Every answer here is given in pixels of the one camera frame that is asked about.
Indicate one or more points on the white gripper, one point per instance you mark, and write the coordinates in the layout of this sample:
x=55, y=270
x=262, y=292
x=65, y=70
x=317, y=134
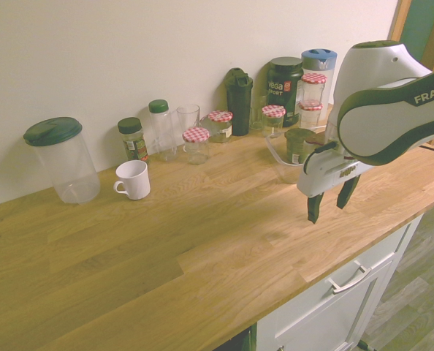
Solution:
x=323, y=175

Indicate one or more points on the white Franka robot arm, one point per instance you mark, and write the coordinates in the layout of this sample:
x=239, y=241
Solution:
x=367, y=120

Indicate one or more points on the clear rectangular plastic container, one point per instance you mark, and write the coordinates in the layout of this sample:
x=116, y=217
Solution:
x=281, y=170

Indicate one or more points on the reddish brown round lid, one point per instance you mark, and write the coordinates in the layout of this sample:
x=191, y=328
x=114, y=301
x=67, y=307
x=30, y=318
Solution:
x=313, y=139

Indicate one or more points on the empty jar red checkered lid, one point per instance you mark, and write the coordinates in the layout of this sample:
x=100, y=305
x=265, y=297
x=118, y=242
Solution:
x=313, y=78
x=273, y=111
x=310, y=108
x=196, y=136

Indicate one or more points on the white kitchen cabinet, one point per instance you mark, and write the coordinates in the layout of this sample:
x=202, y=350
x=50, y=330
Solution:
x=312, y=321

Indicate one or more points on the black Vega Sport tub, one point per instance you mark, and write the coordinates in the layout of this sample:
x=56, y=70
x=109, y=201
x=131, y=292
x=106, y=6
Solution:
x=282, y=87

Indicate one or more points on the black shaker bottle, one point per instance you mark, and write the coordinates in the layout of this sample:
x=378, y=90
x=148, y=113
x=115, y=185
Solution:
x=239, y=106

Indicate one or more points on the green-filled jar red checkered lid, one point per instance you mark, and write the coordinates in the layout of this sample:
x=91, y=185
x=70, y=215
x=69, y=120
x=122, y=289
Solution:
x=220, y=117

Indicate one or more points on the clear pitcher with blue lid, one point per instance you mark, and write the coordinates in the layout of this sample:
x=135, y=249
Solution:
x=319, y=58

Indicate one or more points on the clear lidless glass jar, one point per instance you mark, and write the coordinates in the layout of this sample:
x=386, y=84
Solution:
x=204, y=126

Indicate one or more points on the clear drinking glass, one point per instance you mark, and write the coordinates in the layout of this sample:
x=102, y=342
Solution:
x=187, y=117

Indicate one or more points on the clear bottle with green cap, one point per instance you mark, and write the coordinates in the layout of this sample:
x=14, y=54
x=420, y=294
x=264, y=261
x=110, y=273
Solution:
x=162, y=128

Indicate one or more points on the white ceramic mug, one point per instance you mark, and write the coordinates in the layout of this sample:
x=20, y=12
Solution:
x=134, y=181

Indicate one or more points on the dark-lidded spice jar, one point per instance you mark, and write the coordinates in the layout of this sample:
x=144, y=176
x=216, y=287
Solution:
x=131, y=139

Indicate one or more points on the large clear green-lidded canister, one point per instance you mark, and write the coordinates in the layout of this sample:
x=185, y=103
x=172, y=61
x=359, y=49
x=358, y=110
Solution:
x=71, y=164

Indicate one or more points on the wooden door frame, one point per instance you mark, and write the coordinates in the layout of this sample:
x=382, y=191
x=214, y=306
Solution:
x=397, y=22

